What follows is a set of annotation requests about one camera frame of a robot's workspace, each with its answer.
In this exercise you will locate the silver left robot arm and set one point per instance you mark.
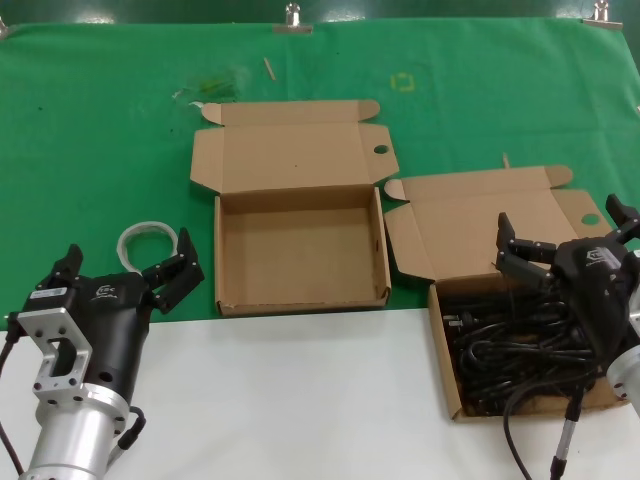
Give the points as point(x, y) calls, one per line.
point(70, 440)

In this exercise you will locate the silver right camera bracket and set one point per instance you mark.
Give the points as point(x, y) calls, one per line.
point(635, 305)

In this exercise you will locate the clear tape roll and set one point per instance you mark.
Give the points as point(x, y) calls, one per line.
point(122, 245)

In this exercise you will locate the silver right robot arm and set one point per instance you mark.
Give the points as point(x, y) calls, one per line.
point(625, 375)

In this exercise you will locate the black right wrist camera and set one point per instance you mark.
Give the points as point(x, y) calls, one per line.
point(635, 253)

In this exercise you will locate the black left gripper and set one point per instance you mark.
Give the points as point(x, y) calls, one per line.
point(115, 320)

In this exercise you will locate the silver left camera bracket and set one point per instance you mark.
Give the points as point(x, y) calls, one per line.
point(50, 320)

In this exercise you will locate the small wooden stick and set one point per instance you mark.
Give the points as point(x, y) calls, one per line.
point(269, 68)

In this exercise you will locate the green table cloth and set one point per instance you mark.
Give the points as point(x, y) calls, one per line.
point(100, 150)

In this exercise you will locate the silver binder clip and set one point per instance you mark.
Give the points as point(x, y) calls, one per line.
point(292, 27)
point(602, 22)

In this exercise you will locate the silver camera bracket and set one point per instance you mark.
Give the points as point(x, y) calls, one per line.
point(635, 305)
point(50, 320)

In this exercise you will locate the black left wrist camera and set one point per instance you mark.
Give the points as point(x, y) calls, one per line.
point(47, 295)

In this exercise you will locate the open cardboard box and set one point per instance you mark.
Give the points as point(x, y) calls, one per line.
point(300, 150)
point(475, 210)

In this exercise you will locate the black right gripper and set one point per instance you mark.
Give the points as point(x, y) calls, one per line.
point(595, 290)

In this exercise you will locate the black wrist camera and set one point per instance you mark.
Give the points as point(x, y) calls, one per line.
point(635, 253)
point(47, 295)

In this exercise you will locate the clear plastic wrapper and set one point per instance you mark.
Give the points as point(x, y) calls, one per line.
point(215, 82)

